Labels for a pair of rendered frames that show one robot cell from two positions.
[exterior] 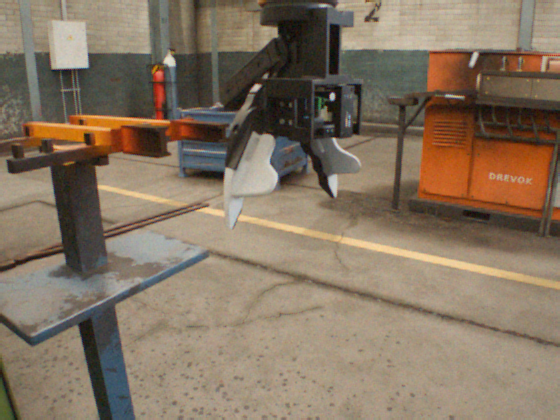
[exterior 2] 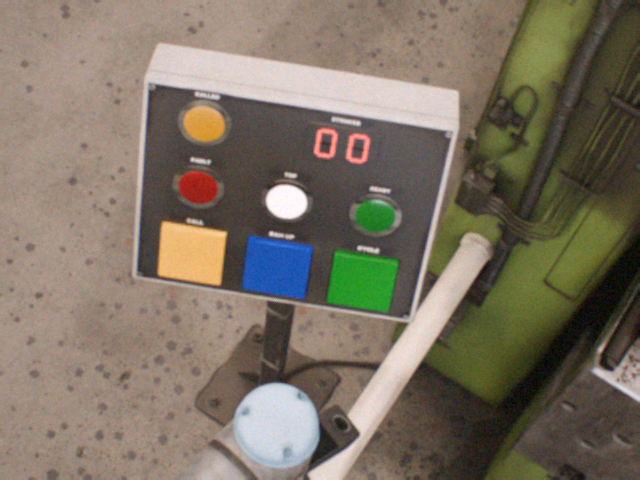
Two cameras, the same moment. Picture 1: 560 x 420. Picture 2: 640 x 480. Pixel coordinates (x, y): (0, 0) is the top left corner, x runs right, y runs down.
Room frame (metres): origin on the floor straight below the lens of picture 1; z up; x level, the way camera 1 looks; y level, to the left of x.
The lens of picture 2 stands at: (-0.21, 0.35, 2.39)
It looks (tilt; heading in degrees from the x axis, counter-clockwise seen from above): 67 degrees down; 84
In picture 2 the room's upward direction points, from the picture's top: 12 degrees clockwise
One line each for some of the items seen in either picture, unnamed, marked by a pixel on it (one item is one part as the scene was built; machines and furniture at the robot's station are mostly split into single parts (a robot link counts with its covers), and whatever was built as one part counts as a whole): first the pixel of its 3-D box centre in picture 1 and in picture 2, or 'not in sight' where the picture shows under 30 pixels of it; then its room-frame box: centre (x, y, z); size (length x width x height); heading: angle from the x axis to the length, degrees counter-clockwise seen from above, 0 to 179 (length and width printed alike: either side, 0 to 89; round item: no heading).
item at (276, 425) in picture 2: not in sight; (273, 436); (-0.20, 0.63, 1.23); 0.09 x 0.08 x 0.11; 51
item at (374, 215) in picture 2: not in sight; (375, 215); (-0.11, 0.93, 1.09); 0.05 x 0.03 x 0.04; 152
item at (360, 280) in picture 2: not in sight; (362, 279); (-0.11, 0.89, 1.01); 0.07 x 0.05 x 0.07; 177
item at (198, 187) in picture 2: not in sight; (198, 187); (-0.30, 0.94, 1.09); 0.05 x 0.03 x 0.04; 152
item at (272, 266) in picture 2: not in sight; (277, 265); (-0.21, 0.89, 1.01); 0.07 x 0.05 x 0.07; 177
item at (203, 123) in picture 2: not in sight; (204, 123); (-0.30, 0.98, 1.16); 0.05 x 0.03 x 0.04; 152
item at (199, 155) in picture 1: (243, 141); not in sight; (4.48, 0.38, 0.36); 1.20 x 0.80 x 0.72; 64
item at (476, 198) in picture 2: not in sight; (480, 194); (0.06, 1.11, 0.80); 0.06 x 0.03 x 0.14; 152
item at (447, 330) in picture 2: not in sight; (437, 306); (0.07, 1.10, 0.36); 0.09 x 0.07 x 0.12; 152
